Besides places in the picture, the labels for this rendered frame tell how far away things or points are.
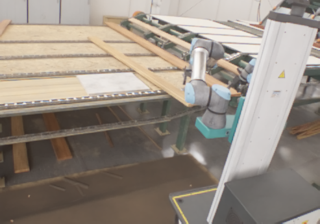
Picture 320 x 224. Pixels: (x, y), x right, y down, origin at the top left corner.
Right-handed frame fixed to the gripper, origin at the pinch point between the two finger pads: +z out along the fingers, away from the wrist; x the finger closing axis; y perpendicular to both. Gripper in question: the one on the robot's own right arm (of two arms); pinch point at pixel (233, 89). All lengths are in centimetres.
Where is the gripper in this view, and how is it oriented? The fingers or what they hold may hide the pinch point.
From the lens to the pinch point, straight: 223.7
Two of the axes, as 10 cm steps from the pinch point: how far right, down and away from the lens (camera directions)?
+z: -4.4, 6.7, 6.1
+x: 8.3, 0.4, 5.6
